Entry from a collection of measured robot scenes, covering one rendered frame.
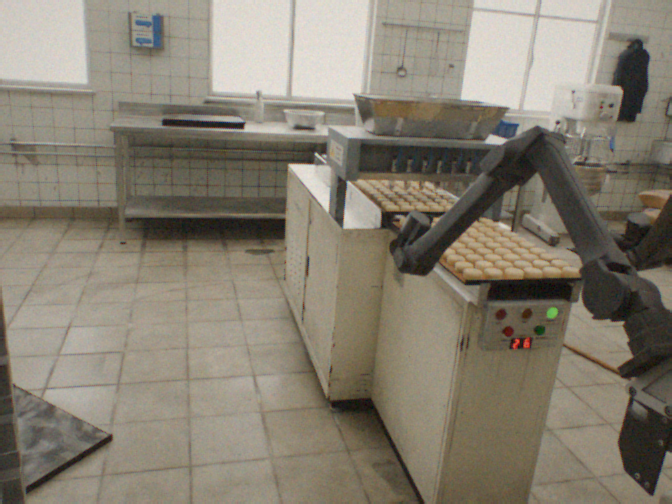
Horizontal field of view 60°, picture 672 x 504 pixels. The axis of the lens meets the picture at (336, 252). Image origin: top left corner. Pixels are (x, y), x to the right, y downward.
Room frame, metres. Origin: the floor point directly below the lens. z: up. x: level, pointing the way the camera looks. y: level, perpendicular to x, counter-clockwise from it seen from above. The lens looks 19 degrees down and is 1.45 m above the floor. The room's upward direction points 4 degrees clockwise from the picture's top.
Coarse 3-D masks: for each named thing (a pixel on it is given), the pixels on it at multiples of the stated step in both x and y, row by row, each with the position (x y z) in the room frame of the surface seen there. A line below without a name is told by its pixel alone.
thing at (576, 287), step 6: (576, 282) 1.52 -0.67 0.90; (582, 282) 1.52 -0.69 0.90; (552, 288) 1.61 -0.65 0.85; (558, 288) 1.58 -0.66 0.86; (564, 288) 1.56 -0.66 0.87; (570, 288) 1.53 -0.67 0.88; (576, 288) 1.53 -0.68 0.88; (558, 294) 1.58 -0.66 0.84; (564, 294) 1.55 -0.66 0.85; (570, 294) 1.53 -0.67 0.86; (576, 294) 1.53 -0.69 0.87; (570, 300) 1.52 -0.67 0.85; (576, 300) 1.53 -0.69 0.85
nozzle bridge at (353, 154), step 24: (336, 144) 2.25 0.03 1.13; (360, 144) 2.11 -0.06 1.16; (384, 144) 2.13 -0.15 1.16; (408, 144) 2.15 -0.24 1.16; (432, 144) 2.18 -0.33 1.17; (456, 144) 2.20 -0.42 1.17; (480, 144) 2.23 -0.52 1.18; (336, 168) 2.23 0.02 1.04; (360, 168) 2.20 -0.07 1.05; (384, 168) 2.22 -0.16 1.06; (432, 168) 2.27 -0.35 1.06; (456, 168) 2.30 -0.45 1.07; (480, 168) 2.33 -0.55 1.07; (336, 192) 2.20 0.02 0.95; (336, 216) 2.20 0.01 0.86
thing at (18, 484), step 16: (0, 288) 0.69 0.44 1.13; (0, 304) 0.68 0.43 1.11; (0, 320) 0.68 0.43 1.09; (0, 336) 0.68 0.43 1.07; (0, 368) 0.68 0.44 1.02; (0, 384) 0.68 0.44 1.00; (16, 416) 0.70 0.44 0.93; (0, 432) 0.67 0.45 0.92; (16, 432) 0.68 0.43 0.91; (0, 448) 0.67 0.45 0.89; (16, 448) 0.68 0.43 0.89; (16, 480) 0.68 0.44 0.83; (16, 496) 0.68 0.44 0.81
